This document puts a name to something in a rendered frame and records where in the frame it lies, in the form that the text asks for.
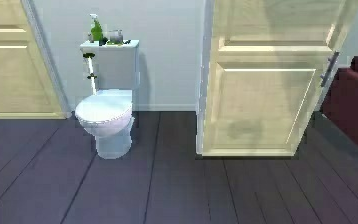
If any white toilet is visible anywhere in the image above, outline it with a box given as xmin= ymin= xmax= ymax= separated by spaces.
xmin=74 ymin=39 xmax=141 ymax=160

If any cream panelled room door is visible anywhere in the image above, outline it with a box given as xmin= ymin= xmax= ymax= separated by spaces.
xmin=0 ymin=0 xmax=68 ymax=120
xmin=196 ymin=0 xmax=358 ymax=157

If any white toilet brush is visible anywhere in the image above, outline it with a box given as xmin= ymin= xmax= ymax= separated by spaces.
xmin=82 ymin=52 xmax=98 ymax=96

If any grey metal cup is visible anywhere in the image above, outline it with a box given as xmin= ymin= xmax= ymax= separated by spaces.
xmin=108 ymin=29 xmax=124 ymax=44

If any green spray bottle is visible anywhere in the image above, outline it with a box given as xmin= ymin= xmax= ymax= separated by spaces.
xmin=89 ymin=13 xmax=104 ymax=43

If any dark red sofa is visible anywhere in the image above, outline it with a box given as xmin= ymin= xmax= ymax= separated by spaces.
xmin=321 ymin=55 xmax=358 ymax=156

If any grey door handle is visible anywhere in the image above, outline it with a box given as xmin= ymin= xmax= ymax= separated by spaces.
xmin=320 ymin=51 xmax=340 ymax=88

